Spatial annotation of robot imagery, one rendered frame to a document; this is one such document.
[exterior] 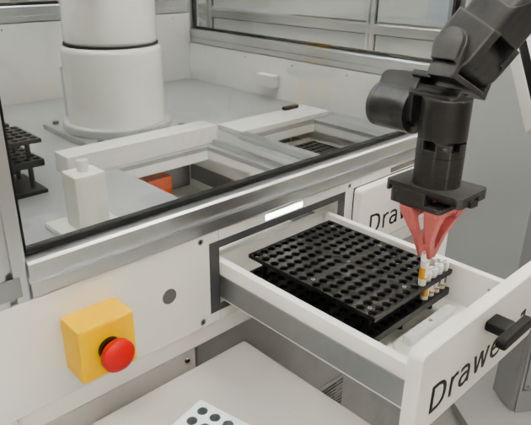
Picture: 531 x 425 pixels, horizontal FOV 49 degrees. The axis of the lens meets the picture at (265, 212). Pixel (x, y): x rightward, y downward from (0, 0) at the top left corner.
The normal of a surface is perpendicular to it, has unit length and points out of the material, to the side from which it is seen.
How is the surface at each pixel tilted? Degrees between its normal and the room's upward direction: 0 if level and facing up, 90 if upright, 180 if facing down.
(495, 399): 0
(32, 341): 90
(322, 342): 90
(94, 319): 0
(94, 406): 90
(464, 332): 90
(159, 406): 0
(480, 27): 64
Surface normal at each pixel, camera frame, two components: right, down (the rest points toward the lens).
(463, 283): -0.72, 0.27
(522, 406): 0.15, 0.40
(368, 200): 0.69, 0.29
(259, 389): 0.01, -0.91
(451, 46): -0.70, -0.18
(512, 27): 0.44, 0.66
